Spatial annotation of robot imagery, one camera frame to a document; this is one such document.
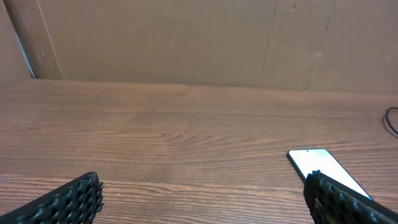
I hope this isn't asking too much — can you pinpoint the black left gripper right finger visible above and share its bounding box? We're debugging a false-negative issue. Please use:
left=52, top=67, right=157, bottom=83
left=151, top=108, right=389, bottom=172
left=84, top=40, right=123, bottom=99
left=303, top=170, right=397, bottom=224

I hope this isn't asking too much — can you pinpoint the black charger cable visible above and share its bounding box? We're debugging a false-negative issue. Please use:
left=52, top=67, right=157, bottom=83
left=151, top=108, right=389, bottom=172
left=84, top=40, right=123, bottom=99
left=384, top=106, right=398, bottom=136

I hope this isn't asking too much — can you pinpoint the brown cardboard backdrop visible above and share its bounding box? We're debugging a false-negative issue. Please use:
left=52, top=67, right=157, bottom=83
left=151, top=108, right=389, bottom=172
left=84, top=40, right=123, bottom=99
left=4, top=0, right=397, bottom=93

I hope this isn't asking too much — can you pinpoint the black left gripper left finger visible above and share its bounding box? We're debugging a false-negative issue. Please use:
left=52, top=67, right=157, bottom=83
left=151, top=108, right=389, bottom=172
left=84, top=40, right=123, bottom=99
left=1, top=172, right=104, bottom=224

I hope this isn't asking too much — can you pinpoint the black smartphone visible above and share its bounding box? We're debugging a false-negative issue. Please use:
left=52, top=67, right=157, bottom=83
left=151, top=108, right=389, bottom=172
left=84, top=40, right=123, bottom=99
left=287, top=148, right=372, bottom=200

